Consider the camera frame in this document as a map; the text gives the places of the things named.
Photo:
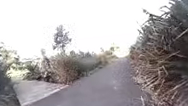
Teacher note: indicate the row of brown bushes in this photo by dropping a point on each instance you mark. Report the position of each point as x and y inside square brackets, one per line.
[66, 68]

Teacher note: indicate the tall thin tree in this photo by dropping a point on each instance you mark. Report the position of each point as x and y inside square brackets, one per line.
[61, 39]

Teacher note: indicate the pale concrete side path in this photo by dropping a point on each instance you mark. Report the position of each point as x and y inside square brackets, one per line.
[35, 90]

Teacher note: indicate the dry flax bushes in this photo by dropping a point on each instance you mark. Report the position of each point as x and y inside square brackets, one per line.
[169, 54]

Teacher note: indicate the grey asphalt path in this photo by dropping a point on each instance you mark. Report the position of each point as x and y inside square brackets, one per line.
[99, 95]

